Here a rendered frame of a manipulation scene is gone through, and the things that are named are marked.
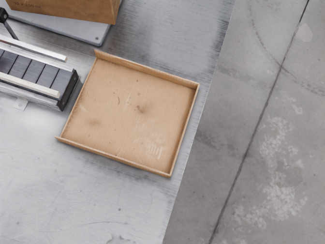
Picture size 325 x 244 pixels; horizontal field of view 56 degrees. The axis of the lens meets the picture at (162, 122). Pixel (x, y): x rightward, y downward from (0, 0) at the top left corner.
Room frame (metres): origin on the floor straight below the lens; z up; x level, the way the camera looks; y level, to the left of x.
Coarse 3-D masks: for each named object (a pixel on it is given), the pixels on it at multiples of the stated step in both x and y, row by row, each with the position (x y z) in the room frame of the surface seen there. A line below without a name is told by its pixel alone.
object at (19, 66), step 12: (0, 60) 0.32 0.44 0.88; (12, 60) 0.33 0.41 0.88; (24, 60) 0.33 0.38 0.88; (12, 72) 0.30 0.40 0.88; (24, 72) 0.30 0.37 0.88; (36, 72) 0.31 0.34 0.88; (48, 72) 0.32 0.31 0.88; (60, 72) 0.32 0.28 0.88; (12, 84) 0.26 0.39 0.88; (48, 84) 0.28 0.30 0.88; (60, 84) 0.29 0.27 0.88; (48, 96) 0.25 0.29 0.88; (60, 96) 0.26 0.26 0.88
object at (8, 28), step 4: (0, 8) 0.41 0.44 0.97; (0, 12) 0.40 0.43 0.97; (4, 12) 0.41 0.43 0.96; (0, 16) 0.39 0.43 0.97; (4, 16) 0.40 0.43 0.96; (0, 20) 0.39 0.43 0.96; (4, 20) 0.40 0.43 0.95; (4, 24) 0.40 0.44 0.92; (8, 24) 0.41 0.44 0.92; (8, 28) 0.40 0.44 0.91; (12, 32) 0.40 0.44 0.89; (12, 36) 0.40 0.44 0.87; (16, 36) 0.41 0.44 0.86
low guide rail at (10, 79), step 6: (0, 72) 0.27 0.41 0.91; (0, 78) 0.26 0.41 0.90; (6, 78) 0.26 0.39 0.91; (12, 78) 0.26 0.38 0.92; (18, 78) 0.27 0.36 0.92; (18, 84) 0.26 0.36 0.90; (24, 84) 0.26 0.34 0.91; (30, 84) 0.26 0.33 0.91; (36, 84) 0.26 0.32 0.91; (36, 90) 0.25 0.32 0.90; (42, 90) 0.25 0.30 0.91; (48, 90) 0.25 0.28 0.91; (54, 90) 0.26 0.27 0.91; (54, 96) 0.25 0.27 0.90
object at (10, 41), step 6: (0, 36) 0.34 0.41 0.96; (6, 42) 0.34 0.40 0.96; (12, 42) 0.34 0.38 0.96; (18, 42) 0.34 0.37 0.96; (24, 48) 0.33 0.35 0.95; (30, 48) 0.33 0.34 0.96; (36, 48) 0.33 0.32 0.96; (42, 48) 0.34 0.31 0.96; (42, 54) 0.32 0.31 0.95; (48, 54) 0.32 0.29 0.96; (54, 54) 0.33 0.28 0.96; (60, 54) 0.33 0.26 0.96; (60, 60) 0.32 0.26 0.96; (66, 60) 0.32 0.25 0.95
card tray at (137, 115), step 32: (96, 64) 0.39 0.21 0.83; (128, 64) 0.40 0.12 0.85; (96, 96) 0.29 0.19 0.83; (128, 96) 0.31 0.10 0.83; (160, 96) 0.33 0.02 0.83; (192, 96) 0.35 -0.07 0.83; (64, 128) 0.19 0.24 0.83; (96, 128) 0.21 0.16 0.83; (128, 128) 0.22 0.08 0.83; (160, 128) 0.24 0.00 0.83; (128, 160) 0.14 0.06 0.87; (160, 160) 0.16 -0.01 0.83
